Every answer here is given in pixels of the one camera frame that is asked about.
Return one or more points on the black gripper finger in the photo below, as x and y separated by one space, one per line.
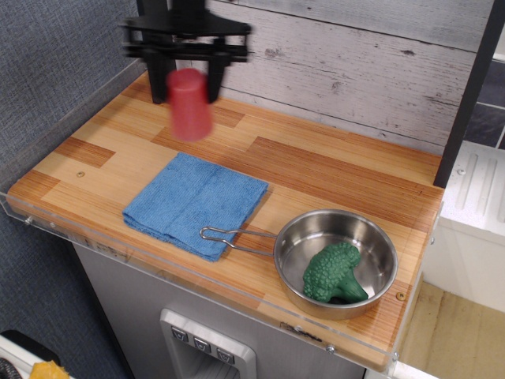
158 69
219 60

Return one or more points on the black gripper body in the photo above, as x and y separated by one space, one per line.
186 30

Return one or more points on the red plastic cup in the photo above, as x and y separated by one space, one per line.
191 118

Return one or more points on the blue folded cloth napkin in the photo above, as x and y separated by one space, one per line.
189 194

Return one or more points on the stainless steel pan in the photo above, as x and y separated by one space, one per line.
306 235

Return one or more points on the green toy broccoli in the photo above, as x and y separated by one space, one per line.
330 274

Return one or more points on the grey toy fridge cabinet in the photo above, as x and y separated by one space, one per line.
133 295

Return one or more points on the silver dispenser button panel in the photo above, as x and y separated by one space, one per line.
197 351

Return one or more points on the white toy sink counter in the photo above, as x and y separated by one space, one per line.
455 328

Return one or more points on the yellow black object corner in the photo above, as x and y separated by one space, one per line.
23 357

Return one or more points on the black left support post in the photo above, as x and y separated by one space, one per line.
151 8

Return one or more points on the black support post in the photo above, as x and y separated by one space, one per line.
479 71
151 8

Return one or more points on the black right support post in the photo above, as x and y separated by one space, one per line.
479 71

